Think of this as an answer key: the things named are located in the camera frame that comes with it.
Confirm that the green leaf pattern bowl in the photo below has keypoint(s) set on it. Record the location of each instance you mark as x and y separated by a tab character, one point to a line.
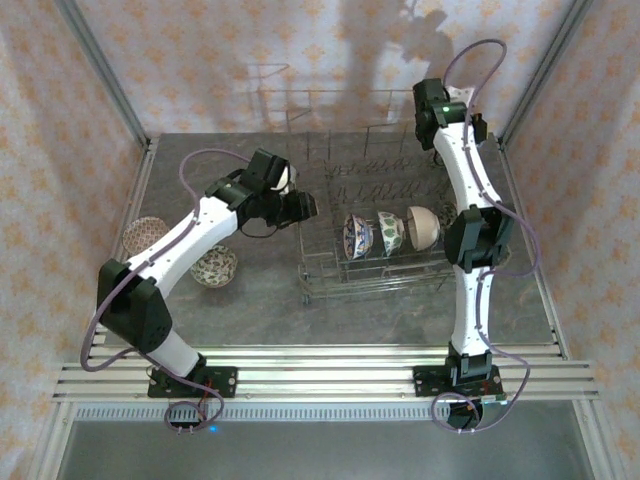
391	232

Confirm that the leaf pattern bowl pink outside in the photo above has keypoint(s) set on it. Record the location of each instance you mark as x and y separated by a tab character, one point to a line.
216	264

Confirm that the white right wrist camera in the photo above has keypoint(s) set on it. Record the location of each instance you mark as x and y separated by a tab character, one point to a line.
461	95

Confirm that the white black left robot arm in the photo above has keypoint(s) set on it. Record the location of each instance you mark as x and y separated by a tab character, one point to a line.
185	235

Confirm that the brown leaf bowl beige outside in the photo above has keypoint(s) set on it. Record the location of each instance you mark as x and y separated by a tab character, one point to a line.
426	227

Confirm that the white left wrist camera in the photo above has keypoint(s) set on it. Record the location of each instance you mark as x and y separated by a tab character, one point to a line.
286	176

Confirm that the blue yellow mandala bowl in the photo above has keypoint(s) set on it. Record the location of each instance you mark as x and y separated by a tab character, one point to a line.
356	237

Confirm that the aluminium side rail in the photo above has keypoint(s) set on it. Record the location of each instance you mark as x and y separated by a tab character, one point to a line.
141	172
515	185

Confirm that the aluminium frame post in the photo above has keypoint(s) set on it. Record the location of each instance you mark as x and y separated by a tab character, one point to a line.
542	75
107	75

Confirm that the small green circuit board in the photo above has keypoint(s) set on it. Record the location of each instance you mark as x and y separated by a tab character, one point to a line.
495	399

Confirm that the red-brown lattice pattern bowl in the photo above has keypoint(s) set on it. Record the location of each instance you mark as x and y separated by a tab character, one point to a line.
142	234

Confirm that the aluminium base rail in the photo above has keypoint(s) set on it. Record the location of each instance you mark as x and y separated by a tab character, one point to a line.
325	375

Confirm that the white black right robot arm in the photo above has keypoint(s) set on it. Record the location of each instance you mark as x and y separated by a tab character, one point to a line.
470	310

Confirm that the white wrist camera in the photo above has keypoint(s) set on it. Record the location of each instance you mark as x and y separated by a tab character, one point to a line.
461	95
286	176

